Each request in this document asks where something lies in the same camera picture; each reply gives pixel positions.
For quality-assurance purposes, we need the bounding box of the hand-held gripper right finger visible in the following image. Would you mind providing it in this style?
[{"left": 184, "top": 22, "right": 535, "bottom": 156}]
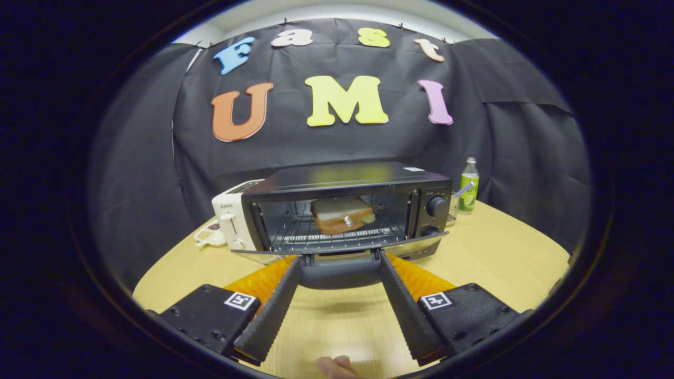
[{"left": 378, "top": 252, "right": 533, "bottom": 366}]

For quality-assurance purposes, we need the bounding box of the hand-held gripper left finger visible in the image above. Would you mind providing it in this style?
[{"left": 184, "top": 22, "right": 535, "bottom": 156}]
[{"left": 158, "top": 255, "right": 303, "bottom": 366}]

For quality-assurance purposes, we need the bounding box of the white bread sandwich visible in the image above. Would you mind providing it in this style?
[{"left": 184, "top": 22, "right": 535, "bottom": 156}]
[{"left": 310, "top": 196, "right": 376, "bottom": 235}]

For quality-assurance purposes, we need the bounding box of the black toaster oven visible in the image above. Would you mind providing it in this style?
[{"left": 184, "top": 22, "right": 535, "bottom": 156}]
[{"left": 231, "top": 161, "right": 453, "bottom": 290}]

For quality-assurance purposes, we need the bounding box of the white pop-up toaster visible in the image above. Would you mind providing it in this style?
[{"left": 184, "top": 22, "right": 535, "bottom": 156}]
[{"left": 211, "top": 179, "right": 265, "bottom": 251}]

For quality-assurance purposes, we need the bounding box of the small white snack dish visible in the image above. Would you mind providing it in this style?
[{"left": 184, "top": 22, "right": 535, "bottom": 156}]
[{"left": 193, "top": 220, "right": 227, "bottom": 248}]

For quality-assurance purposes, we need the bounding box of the green drink bottle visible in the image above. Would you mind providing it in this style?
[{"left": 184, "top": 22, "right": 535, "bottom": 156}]
[{"left": 458, "top": 157, "right": 480, "bottom": 213}]

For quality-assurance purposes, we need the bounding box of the metal wire oven rack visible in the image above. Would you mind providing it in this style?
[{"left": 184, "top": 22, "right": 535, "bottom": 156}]
[{"left": 271, "top": 203, "right": 409, "bottom": 253}]

